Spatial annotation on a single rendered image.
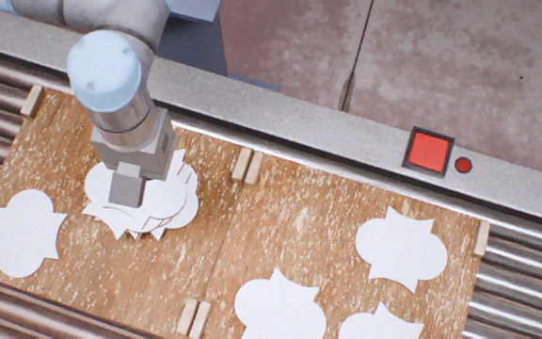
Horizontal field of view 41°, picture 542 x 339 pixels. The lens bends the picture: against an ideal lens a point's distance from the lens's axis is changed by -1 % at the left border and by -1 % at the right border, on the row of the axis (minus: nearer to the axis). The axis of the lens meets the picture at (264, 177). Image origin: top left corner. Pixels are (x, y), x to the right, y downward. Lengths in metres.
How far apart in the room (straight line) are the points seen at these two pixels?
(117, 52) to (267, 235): 0.53
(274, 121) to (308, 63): 1.11
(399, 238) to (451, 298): 0.12
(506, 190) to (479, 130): 1.08
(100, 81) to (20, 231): 0.55
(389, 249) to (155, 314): 0.39
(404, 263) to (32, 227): 0.62
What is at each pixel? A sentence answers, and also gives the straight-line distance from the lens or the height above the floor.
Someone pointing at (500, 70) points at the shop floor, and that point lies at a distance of 2.49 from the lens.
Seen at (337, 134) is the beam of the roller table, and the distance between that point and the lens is 1.29.
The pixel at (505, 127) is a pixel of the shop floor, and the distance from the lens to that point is 2.41.
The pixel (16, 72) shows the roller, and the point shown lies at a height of 0.92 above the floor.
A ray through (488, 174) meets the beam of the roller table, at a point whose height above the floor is 0.91.
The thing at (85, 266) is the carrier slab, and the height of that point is 0.94.
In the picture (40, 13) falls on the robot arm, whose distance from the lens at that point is 0.88.
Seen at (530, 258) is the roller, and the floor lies 0.92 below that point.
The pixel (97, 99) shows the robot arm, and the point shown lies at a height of 1.42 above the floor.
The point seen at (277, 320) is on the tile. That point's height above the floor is 0.95.
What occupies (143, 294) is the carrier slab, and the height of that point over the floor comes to 0.94.
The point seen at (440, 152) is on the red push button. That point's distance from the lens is 1.29.
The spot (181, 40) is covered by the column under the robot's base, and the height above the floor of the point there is 0.66.
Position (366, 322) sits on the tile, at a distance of 1.17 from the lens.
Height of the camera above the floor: 2.10
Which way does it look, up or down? 70 degrees down
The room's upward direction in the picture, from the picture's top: 2 degrees counter-clockwise
